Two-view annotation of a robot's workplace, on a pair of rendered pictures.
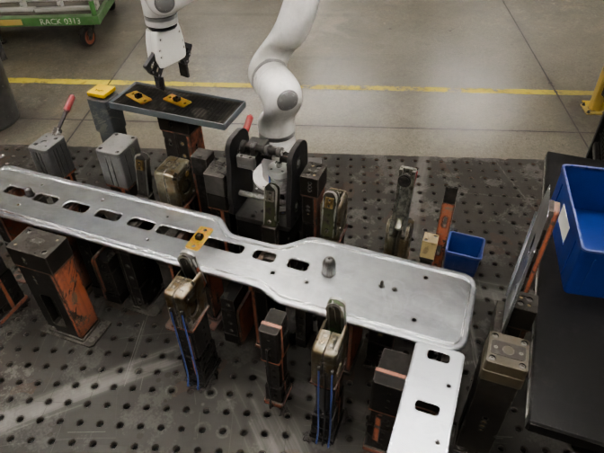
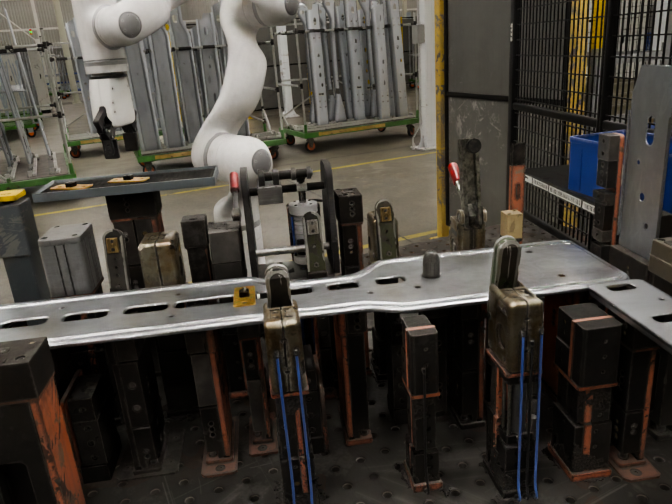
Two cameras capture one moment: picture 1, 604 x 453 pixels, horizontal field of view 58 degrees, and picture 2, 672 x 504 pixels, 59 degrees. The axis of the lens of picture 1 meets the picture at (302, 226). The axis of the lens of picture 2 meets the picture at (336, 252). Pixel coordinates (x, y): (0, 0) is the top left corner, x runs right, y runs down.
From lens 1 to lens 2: 0.76 m
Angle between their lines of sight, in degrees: 32
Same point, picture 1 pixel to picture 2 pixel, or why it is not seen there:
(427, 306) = (559, 265)
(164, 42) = (116, 93)
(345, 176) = not seen: hidden behind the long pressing
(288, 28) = (243, 86)
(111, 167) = (66, 262)
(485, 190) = not seen: hidden behind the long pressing
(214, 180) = (225, 238)
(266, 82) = (231, 147)
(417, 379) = (629, 305)
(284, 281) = (392, 293)
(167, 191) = (161, 272)
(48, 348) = not seen: outside the picture
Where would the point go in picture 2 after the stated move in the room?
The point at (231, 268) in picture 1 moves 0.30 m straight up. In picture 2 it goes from (315, 303) to (300, 123)
